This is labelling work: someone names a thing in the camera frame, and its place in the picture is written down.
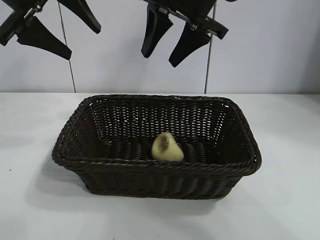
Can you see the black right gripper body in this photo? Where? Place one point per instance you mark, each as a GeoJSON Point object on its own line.
{"type": "Point", "coordinates": [190, 10]}

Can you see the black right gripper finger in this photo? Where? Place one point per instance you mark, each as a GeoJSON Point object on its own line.
{"type": "Point", "coordinates": [188, 45]}
{"type": "Point", "coordinates": [152, 35]}

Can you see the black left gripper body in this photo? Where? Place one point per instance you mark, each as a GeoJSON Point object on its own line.
{"type": "Point", "coordinates": [17, 20]}

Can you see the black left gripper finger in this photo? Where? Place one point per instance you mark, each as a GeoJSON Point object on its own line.
{"type": "Point", "coordinates": [85, 15]}
{"type": "Point", "coordinates": [45, 40]}

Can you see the pale yellow egg yolk pastry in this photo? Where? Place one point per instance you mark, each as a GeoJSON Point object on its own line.
{"type": "Point", "coordinates": [166, 150]}

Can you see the dark brown wicker basket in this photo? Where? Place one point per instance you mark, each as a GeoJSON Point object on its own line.
{"type": "Point", "coordinates": [200, 160]}

